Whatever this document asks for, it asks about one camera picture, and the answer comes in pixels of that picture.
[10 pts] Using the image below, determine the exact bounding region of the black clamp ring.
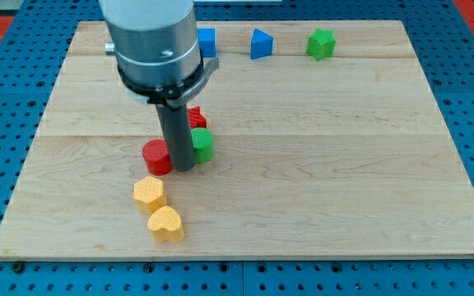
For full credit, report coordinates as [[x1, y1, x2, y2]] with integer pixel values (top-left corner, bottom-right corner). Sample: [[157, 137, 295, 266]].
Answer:
[[117, 58, 220, 109]]

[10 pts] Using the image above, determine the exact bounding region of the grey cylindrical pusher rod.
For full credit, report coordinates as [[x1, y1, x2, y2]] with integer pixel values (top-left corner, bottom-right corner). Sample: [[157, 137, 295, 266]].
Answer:
[[156, 105, 196, 172]]

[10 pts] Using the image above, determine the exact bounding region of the green cylinder block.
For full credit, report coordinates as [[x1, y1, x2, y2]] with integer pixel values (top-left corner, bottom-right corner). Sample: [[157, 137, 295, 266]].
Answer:
[[191, 127, 214, 164]]

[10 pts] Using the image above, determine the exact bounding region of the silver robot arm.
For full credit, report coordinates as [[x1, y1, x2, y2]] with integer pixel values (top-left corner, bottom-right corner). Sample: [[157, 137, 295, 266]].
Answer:
[[99, 0, 219, 172]]

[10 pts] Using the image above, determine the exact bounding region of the red star block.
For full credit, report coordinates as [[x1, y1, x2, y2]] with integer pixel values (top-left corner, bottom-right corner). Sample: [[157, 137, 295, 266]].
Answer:
[[188, 106, 207, 129]]

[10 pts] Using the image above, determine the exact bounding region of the green star block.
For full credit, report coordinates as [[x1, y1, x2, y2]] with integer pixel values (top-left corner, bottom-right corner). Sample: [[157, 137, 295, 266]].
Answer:
[[306, 28, 336, 61]]

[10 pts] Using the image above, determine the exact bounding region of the red cylinder block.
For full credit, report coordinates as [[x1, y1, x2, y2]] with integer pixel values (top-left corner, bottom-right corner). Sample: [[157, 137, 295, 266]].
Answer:
[[142, 139, 173, 176]]

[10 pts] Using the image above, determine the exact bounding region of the blue cube block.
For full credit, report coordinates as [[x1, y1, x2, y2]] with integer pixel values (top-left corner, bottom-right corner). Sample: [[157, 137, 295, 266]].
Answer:
[[197, 28, 216, 58]]

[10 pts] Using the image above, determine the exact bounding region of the yellow hexagon block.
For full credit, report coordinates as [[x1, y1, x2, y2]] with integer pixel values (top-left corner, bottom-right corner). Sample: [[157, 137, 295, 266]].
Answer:
[[133, 176, 167, 215]]

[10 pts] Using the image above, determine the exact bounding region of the yellow heart block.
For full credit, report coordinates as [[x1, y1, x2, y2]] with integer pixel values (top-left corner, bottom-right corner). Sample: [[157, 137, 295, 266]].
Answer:
[[146, 206, 185, 243]]

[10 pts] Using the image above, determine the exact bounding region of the blue triangle block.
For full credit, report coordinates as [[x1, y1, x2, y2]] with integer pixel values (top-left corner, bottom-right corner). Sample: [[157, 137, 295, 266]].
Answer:
[[250, 28, 274, 59]]

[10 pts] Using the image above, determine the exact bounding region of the wooden board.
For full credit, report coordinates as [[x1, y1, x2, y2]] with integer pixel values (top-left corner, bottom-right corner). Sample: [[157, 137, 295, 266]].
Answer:
[[0, 21, 474, 261]]

